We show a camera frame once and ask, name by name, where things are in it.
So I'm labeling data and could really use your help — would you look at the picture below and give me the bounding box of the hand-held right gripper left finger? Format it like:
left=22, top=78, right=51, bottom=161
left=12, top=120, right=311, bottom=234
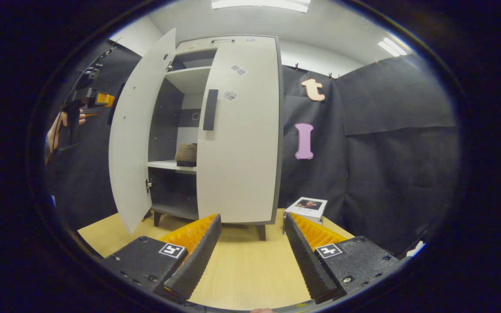
left=103, top=213, right=223, bottom=303

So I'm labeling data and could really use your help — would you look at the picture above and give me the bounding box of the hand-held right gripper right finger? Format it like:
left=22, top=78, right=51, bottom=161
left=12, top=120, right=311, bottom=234
left=284, top=212, right=401, bottom=305

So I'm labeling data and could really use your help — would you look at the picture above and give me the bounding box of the grey shoe cabinet door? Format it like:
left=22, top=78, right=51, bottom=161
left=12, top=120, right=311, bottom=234
left=108, top=28, right=177, bottom=234
left=196, top=37, right=282, bottom=226

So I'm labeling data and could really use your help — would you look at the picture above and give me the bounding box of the grey shoe cabinet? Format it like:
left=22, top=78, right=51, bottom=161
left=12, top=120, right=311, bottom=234
left=146, top=35, right=284, bottom=241

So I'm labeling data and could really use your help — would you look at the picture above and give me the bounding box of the brown fuzzy shoe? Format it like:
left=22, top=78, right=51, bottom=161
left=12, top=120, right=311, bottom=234
left=175, top=143, right=198, bottom=167

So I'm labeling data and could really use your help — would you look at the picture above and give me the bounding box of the picture cover book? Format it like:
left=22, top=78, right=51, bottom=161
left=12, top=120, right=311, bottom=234
left=284, top=197, right=328, bottom=218

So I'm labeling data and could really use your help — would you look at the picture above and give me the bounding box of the black backdrop cloth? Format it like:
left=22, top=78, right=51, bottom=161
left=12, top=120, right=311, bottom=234
left=46, top=39, right=460, bottom=257

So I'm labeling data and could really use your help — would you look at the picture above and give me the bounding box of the large ceiling light panel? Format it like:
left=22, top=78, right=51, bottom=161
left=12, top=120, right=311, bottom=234
left=211, top=0, right=311, bottom=13

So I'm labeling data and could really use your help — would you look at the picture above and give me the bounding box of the small ceiling light panel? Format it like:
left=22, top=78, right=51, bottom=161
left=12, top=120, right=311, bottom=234
left=378, top=37, right=407, bottom=57

